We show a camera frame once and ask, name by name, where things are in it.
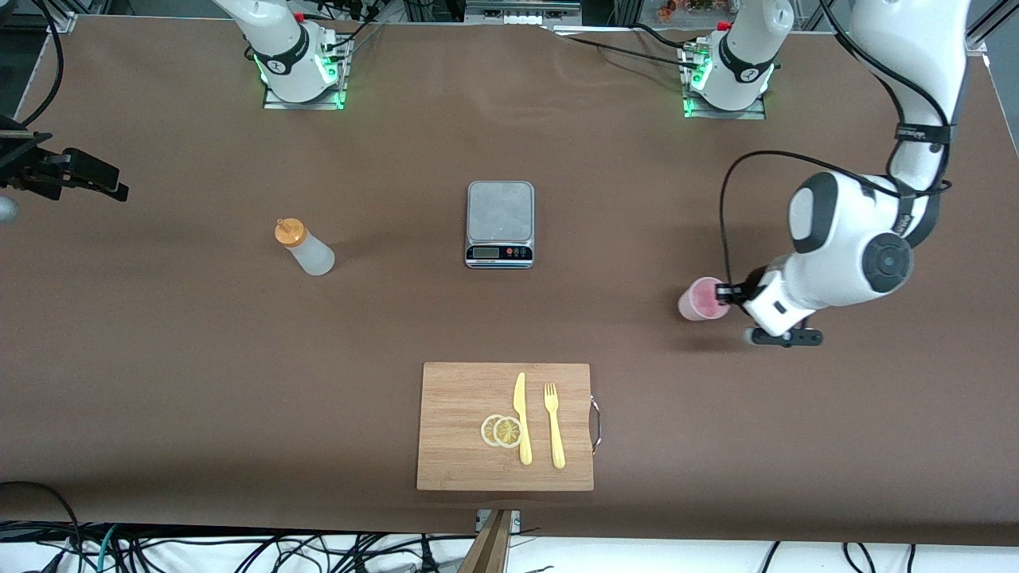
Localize pink plastic cup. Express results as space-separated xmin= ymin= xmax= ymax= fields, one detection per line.
xmin=677 ymin=276 xmax=731 ymax=322

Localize translucent orange-capped sauce bottle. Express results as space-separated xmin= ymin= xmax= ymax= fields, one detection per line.
xmin=275 ymin=217 xmax=336 ymax=277

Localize yellow plastic fork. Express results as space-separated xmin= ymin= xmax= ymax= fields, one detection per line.
xmin=544 ymin=382 xmax=566 ymax=470

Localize yellow plastic knife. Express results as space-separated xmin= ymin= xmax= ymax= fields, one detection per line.
xmin=513 ymin=372 xmax=533 ymax=466

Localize silver digital kitchen scale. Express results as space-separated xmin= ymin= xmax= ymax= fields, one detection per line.
xmin=465 ymin=181 xmax=535 ymax=270

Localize wooden cutting board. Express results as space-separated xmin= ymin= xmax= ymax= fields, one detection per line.
xmin=416 ymin=362 xmax=602 ymax=492

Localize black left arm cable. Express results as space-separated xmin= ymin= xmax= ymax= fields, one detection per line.
xmin=719 ymin=0 xmax=956 ymax=291

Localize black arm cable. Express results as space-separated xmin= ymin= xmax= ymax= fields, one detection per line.
xmin=719 ymin=0 xmax=956 ymax=291
xmin=20 ymin=0 xmax=66 ymax=128

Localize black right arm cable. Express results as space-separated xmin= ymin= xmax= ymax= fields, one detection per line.
xmin=20 ymin=0 xmax=66 ymax=128

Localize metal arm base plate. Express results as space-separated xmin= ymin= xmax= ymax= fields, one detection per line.
xmin=683 ymin=44 xmax=767 ymax=120
xmin=263 ymin=36 xmax=348 ymax=111

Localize long black table cable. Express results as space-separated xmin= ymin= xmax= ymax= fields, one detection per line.
xmin=557 ymin=33 xmax=705 ymax=71

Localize short black table cable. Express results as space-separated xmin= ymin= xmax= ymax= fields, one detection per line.
xmin=633 ymin=22 xmax=697 ymax=50

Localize black base connector cables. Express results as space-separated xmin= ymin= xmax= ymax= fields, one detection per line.
xmin=318 ymin=0 xmax=385 ymax=57

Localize black looped floor cable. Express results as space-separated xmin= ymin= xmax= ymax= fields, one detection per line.
xmin=0 ymin=480 xmax=84 ymax=573

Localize teal floor cable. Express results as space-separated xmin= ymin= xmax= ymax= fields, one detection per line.
xmin=76 ymin=524 xmax=120 ymax=573

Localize wooden post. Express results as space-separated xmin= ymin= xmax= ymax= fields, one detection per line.
xmin=458 ymin=509 xmax=514 ymax=573

